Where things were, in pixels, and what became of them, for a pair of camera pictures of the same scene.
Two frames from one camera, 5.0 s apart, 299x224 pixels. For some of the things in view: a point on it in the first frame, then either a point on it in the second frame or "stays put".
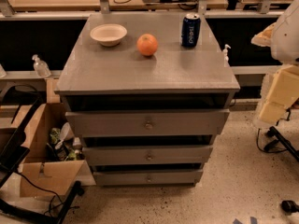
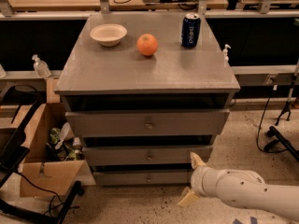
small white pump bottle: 225,52 stays put
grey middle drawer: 137,155 stays put
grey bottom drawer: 147,177 stays put
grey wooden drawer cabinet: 149,91 stays put
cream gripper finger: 273,112 → 189,198
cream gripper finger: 264,38 → 195,161
